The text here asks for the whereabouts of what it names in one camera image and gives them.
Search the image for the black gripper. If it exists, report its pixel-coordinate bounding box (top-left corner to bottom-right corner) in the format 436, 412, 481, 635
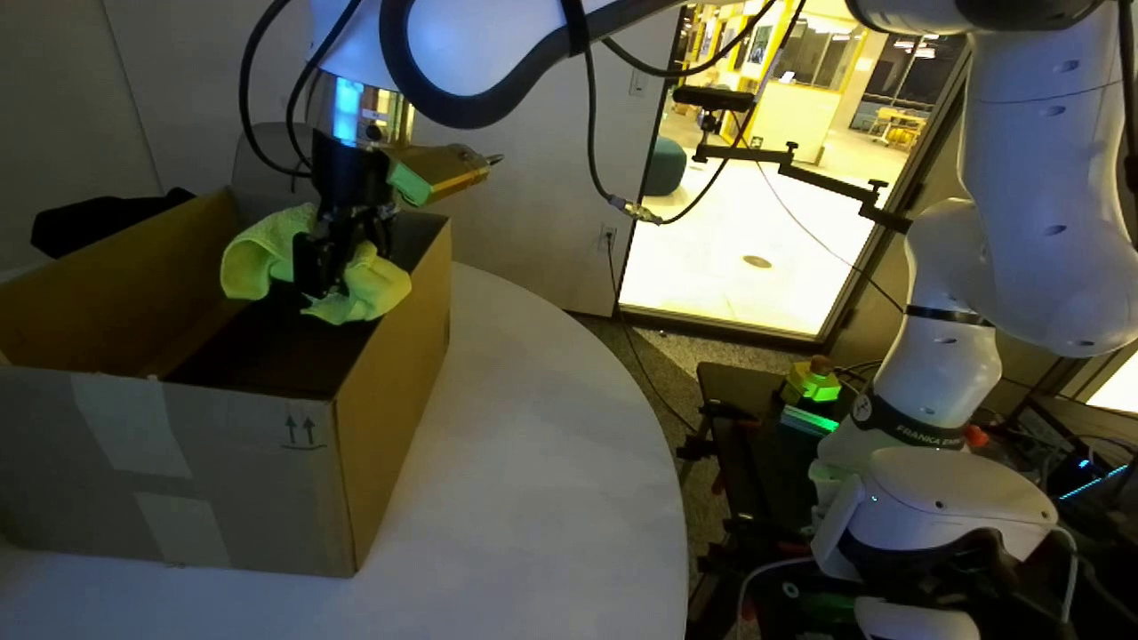
292, 132, 393, 303

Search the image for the yellow microfiber towel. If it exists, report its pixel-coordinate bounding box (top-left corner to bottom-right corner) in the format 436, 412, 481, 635
216, 194, 417, 331

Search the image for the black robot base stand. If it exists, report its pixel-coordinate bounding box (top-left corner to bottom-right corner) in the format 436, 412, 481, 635
671, 360, 1138, 640

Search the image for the brown cardboard box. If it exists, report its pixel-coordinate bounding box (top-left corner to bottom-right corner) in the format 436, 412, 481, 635
0, 185, 457, 584

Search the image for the green lit control box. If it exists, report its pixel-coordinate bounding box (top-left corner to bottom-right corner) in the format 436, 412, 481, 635
775, 367, 845, 441

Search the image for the grey chair back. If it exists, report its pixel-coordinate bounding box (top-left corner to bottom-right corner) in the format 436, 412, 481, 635
228, 122, 324, 224

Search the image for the black cloth bundle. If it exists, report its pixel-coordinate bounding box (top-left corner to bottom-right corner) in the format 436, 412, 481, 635
30, 185, 203, 263

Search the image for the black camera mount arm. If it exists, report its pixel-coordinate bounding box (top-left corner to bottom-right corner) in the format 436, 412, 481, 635
667, 82, 916, 235

